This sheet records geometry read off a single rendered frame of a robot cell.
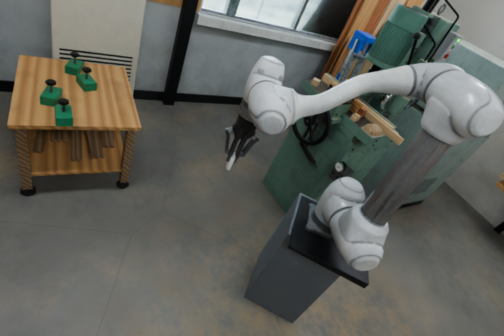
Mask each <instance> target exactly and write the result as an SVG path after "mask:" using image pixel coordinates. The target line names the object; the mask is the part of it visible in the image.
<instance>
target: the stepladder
mask: <svg viewBox="0 0 504 336"><path fill-rule="evenodd" d="M375 40H376V38H375V37H374V36H372V35H371V34H369V33H367V32H365V31H359V30H355V33H354V35H353V37H352V39H351V41H350V42H349V45H348V46H347V47H349V48H350V51H349V54H348V56H347V57H346V60H345V62H344V63H343V66H342V68H341V69H340V72H339V73H338V74H337V78H336V80H338V81H339V82H341V83H343V82H345V81H347V80H348V79H346V78H347V75H348V73H349V71H350V68H351V67H352V65H353V62H354V60H355V59H358V61H357V63H356V65H355V67H354V69H353V71H352V73H351V75H350V77H349V79H351V78H353V77H356V76H358V75H359V74H360V72H361V70H362V68H363V66H364V63H365V61H367V58H366V57H365V56H366V55H367V53H368V51H369V49H370V48H371V46H372V45H373V43H374V41H375ZM360 50H361V54H359V51H360Z"/></svg>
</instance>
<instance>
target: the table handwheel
mask: <svg viewBox="0 0 504 336"><path fill-rule="evenodd" d="M318 115H319V114H316V115H310V116H306V117H303V119H304V123H305V125H306V126H309V129H310V140H306V139H305V138H304V137H302V136H301V134H300V133H299V131H298V129H297V127H296V123H295V124H292V129H293V132H294V134H295V135H296V137H297V138H298V139H299V140H300V141H301V142H302V143H304V144H305V145H309V146H315V145H318V144H320V143H321V142H323V141H324V140H325V139H326V137H327V136H328V135H329V131H330V129H331V125H332V117H331V113H330V111H329V110H328V111H326V112H325V117H326V120H325V119H323V120H322V122H326V126H325V131H324V133H323V134H322V136H321V137H320V138H319V139H317V140H314V138H313V129H312V126H314V125H315V124H316V123H318V122H319V117H317V116H318ZM322 122H321V123H322Z"/></svg>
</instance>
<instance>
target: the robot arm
mask: <svg viewBox="0 0 504 336"><path fill-rule="evenodd" d="M283 79H284V64H283V63H282V62H281V61H280V60H278V59H277V58H275V57H272V56H268V55H266V56H262V57H261V58H260V59H259V60H258V61H257V62H256V64H255V65H254V66H253V68H252V71H251V72H250V75H249V77H248V79H247V82H246V86H245V88H244V97H243V98H242V100H241V104H240V107H239V109H238V113H239V114H238V118H237V119H236V122H235V124H234V125H233V126H232V127H225V133H226V142H225V153H227V154H228V155H227V156H226V161H227V163H226V170H228V171H230V169H231V167H232V165H233V163H234V164H235V163H236V161H237V159H239V157H242V158H243V157H244V156H245V155H246V154H247V153H248V151H249V150H250V149H251V147H252V146H253V145H254V144H255V143H257V142H258V141H259V136H258V135H256V132H255V130H256V129H258V130H259V131H260V132H261V133H263V134H266V135H269V136H275V135H278V134H281V133H282V132H284V131H285V130H286V129H287V128H288V127H289V126H290V125H294V124H295V123H296V121H297V120H298V119H300V118H303V117H306V116H313V115H316V114H320V113H324V112H326V111H328V110H331V109H333V108H335V107H337V106H339V105H341V104H343V103H345V102H347V101H349V100H352V99H353V98H356V97H358V96H359V95H363V94H366V93H371V92H378V93H386V94H391V95H400V96H408V97H416V98H417V99H418V100H420V101H421V102H423V103H425V104H426V106H425V109H424V114H423V116H422V118H421V128H420V130H419V131H418V133H417V134H416V135H415V136H414V137H413V139H412V140H411V142H410V143H409V145H408V146H407V147H406V148H405V149H404V151H403V152H402V154H401V155H400V157H399V158H398V159H397V160H396V161H395V163H394V164H393V166H392V167H391V169H390V170H389V171H388V172H387V173H386V175H385V176H384V178H383V179H382V181H381V182H380V183H379V184H378V185H377V186H376V188H375V189H374V191H373V192H372V194H371V195H370V196H369V197H368V198H367V200H366V201H365V203H364V200H365V190H364V188H363V187H362V185H361V184H360V183H359V182H358V181H357V180H355V179H354V178H350V177H343V178H338V179H336V180H335V181H333V182H332V183H331V184H330V185H329V186H328V187H327V188H326V189H325V191H324V193H323V194H322V196H321V197H320V199H319V201H318V203H317V205H314V204H313V203H310V204H309V205H308V208H309V212H308V219H307V225H306V227H305V229H306V230H307V231H308V232H312V233H316V234H318V235H320V236H322V237H325V238H327V239H329V240H332V241H333V242H334V243H335V245H336V247H337V250H338V252H339V254H340V255H341V257H342V258H343V260H344V261H345V262H346V263H347V264H348V265H349V266H352V267H353V268H354V269H356V270H358V271H368V270H371V269H374V268H376V267H377V266H378V264H379V263H380V262H381V260H382V258H383V246H384V243H385V240H386V236H387V235H388V233H389V225H388V221H389V220H390V218H391V217H392V216H393V215H394V214H395V212H396V211H397V210H398V209H399V208H400V207H401V206H402V205H403V203H404V202H405V201H406V200H407V198H408V197H409V196H410V195H411V193H412V192H413V191H414V190H415V189H416V188H417V187H418V186H419V185H420V183H421V182H422V181H423V180H424V178H425V177H426V176H427V175H428V173H429V172H430V171H431V170H432V169H433V168H434V167H435V166H436V165H437V163H438V162H439V161H440V160H441V158H442V157H443V156H444V155H445V154H446V152H447V151H448V150H449V149H450V148H451V147H452V146H455V145H457V144H460V143H462V142H464V141H465V140H468V139H478V138H482V137H486V136H488V135H490V134H492V133H493V132H494V131H495V130H496V129H497V128H498V127H499V126H500V125H501V124H502V123H503V119H504V106H503V103H502V102H501V100H500V98H499V97H498V96H497V94H496V93H495V92H494V91H493V90H492V89H491V88H490V87H488V86H487V85H485V84H484V83H483V82H481V81H480V80H478V79H476V78H475V77H474V76H471V75H469V74H468V73H466V72H465V71H464V70H463V69H462V68H460V67H458V66H456V65H453V64H448V63H418V64H409V65H404V66H400V67H395V68H391V69H387V70H380V71H375V72H370V73H364V74H362V75H358V76H355V77H353V78H351V79H348V80H347V81H345V82H342V83H341V84H339V85H336V86H335V87H333V88H330V89H329V90H327V91H325V92H323V93H321V94H316V95H300V94H298V93H297V92H295V90H294V89H293V88H287V87H283V83H282V82H283ZM232 131H233V133H234V135H235V137H234V140H233V141H232V145H231V146H230V148H229V143H230V134H231V133H232ZM251 137H252V138H251ZM250 138H251V140H250V141H249V142H248V143H247V145H246V146H245V147H244V148H243V146H244V144H245V143H246V141H247V140H248V139H250ZM239 139H240V140H241V141H240V143H239V145H238V148H237V150H236V152H234V150H235V148H236V145H237V143H238V141H239Z"/></svg>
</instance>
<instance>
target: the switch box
mask: <svg viewBox="0 0 504 336"><path fill-rule="evenodd" d="M458 39H460V40H459V41H458V42H457V40H458ZM462 39H463V36H461V35H459V34H457V33H455V32H453V31H450V32H449V33H448V35H447V37H446V38H445V40H444V41H443V42H442V44H441V45H440V47H439V49H438V50H437V51H436V53H435V54H434V56H433V58H432V59H435V60H436V61H438V62H444V61H445V60H446V59H447V58H445V55H446V54H449V55H450V54H451V53H452V51H453V50H454V49H455V47H456V46H457V45H458V44H459V43H460V41H461V40H462ZM440 42H441V41H440ZM440 42H439V43H438V45H439V44H440ZM455 43H456V44H455ZM438 45H437V46H436V48H437V47H438ZM452 46H454V48H453V49H451V48H452ZM436 48H435V49H436ZM435 49H434V50H433V52H432V53H431V54H430V57H431V56H432V54H433V53H434V51H435ZM449 50H451V51H449ZM442 59H444V60H442Z"/></svg>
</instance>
